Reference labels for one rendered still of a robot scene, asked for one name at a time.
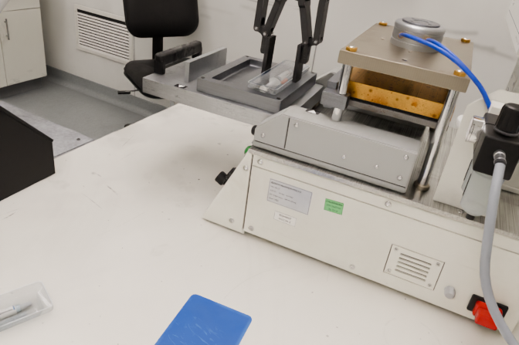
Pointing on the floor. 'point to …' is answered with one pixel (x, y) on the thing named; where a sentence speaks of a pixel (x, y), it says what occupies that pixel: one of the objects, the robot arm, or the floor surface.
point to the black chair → (157, 15)
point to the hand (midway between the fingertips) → (283, 60)
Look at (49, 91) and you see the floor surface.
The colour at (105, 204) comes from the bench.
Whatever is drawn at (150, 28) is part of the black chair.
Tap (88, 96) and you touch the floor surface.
